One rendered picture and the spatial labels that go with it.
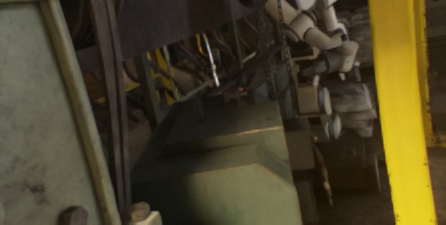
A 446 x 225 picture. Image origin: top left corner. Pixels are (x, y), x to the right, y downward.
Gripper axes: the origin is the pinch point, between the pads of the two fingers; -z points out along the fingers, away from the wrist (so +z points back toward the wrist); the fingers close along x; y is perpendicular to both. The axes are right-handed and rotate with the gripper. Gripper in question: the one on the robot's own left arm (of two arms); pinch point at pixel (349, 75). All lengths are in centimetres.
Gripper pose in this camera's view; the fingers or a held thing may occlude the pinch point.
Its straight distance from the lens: 268.7
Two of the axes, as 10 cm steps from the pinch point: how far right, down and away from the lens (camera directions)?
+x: 5.9, 0.8, -8.0
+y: 6.9, -5.6, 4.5
